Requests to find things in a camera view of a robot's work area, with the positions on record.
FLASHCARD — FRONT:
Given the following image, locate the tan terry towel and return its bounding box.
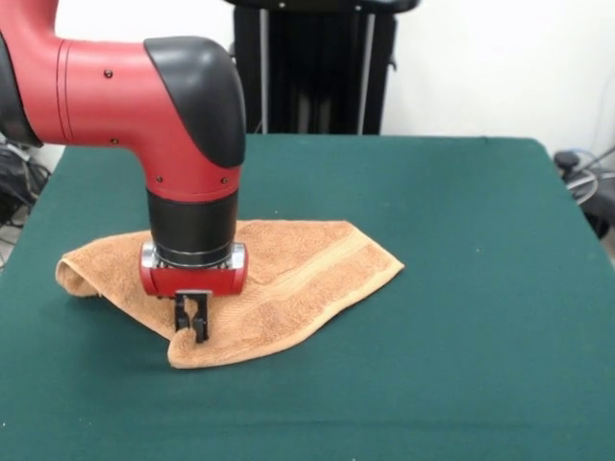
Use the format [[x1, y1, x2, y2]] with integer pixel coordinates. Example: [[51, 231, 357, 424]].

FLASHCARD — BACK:
[[56, 219, 406, 370]]

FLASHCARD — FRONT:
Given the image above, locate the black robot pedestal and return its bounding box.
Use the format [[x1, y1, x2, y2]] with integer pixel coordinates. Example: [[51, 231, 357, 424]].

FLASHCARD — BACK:
[[223, 0, 424, 135]]

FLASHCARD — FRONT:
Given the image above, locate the dark green table cloth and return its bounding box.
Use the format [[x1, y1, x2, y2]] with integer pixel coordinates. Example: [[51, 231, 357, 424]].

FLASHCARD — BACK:
[[0, 133, 615, 461]]

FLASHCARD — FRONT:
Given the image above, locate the grey cable loop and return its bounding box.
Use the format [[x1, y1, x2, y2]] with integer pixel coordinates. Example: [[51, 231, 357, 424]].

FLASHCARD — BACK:
[[566, 167, 602, 203]]

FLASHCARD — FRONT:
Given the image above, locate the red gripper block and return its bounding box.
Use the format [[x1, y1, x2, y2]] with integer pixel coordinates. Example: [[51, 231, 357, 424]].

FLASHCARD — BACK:
[[138, 243, 250, 345]]

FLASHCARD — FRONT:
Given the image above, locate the black cable tangle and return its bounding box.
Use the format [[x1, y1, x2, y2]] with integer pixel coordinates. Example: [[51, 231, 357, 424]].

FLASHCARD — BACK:
[[0, 141, 53, 227]]

